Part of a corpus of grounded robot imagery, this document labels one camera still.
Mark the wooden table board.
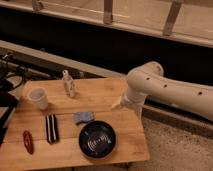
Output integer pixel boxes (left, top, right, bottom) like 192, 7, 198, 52
0, 78, 150, 171

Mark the metal railing frame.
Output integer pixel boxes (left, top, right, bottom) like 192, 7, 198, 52
0, 0, 213, 48

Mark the red brown oval object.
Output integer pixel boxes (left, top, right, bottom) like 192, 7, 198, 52
23, 131, 34, 154

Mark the black ceramic bowl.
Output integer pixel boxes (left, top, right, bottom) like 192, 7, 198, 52
78, 120, 116, 159

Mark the black equipment at left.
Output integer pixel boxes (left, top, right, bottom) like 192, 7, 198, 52
0, 52, 26, 146

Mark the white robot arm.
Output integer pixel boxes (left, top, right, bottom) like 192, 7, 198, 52
112, 61, 213, 121

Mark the black white striped case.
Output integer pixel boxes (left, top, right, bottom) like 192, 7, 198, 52
45, 114, 59, 144

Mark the clear plastic bottle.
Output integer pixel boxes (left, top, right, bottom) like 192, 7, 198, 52
62, 70, 75, 98

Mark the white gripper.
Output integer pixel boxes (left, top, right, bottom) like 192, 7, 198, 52
111, 93, 144, 110

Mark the white plastic cup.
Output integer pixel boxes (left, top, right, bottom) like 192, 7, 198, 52
27, 87, 48, 110

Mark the blue sponge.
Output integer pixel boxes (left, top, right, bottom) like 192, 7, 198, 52
74, 112, 94, 125

